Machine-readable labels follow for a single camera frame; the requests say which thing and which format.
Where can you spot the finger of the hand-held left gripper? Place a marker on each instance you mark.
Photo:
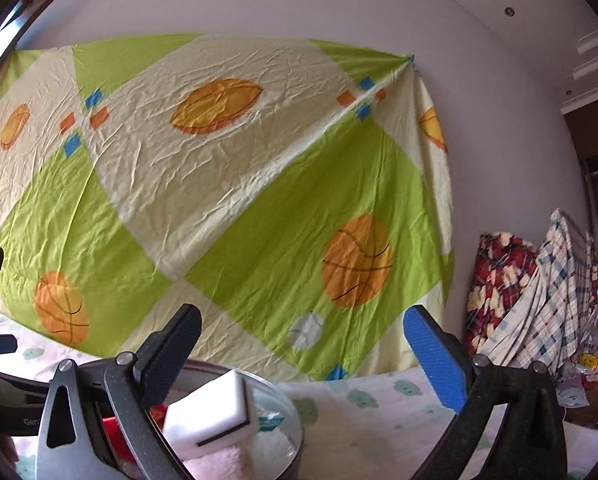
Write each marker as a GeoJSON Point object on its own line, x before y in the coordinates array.
{"type": "Point", "coordinates": [1, 345]}

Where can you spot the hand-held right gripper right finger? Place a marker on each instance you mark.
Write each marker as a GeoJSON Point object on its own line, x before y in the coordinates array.
{"type": "Point", "coordinates": [436, 360]}

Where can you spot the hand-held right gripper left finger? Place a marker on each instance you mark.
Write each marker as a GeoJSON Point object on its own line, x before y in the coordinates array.
{"type": "Point", "coordinates": [169, 355]}

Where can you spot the white sponge block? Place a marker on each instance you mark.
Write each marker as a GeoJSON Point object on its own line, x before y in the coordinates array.
{"type": "Point", "coordinates": [209, 410]}

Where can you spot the clear plastic packet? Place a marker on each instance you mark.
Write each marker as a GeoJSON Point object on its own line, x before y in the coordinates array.
{"type": "Point", "coordinates": [271, 422]}

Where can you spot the pink fuzzy towel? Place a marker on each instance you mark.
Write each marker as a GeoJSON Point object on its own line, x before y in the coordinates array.
{"type": "Point", "coordinates": [224, 465]}

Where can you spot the round metal tin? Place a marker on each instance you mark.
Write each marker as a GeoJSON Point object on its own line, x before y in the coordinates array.
{"type": "Point", "coordinates": [291, 440]}

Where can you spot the cloud print table cloth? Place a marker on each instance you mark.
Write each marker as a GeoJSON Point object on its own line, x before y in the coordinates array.
{"type": "Point", "coordinates": [369, 425]}

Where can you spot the red floral quilt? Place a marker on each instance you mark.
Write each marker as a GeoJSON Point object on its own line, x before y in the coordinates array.
{"type": "Point", "coordinates": [499, 280]}

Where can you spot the plaid quilt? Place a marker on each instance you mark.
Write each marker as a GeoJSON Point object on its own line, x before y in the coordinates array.
{"type": "Point", "coordinates": [554, 300]}

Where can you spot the plastic bag with yellow print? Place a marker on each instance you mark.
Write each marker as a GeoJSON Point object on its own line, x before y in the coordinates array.
{"type": "Point", "coordinates": [589, 360]}

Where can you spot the hanging basketball print sheet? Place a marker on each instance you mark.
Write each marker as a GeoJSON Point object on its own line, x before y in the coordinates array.
{"type": "Point", "coordinates": [229, 185]}

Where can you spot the window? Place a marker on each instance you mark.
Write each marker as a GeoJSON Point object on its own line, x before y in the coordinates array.
{"type": "Point", "coordinates": [9, 25]}

